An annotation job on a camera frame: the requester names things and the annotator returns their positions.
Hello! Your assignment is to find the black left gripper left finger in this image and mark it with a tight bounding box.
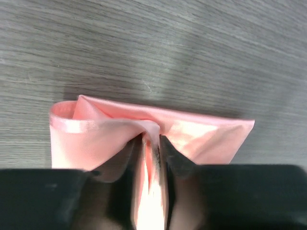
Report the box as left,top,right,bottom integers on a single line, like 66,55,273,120
0,136,142,230

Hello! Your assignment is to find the pink satin napkin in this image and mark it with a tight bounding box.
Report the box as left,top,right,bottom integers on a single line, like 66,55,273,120
49,95,254,230

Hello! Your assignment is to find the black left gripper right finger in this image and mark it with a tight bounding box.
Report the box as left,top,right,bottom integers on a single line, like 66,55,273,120
160,136,307,230

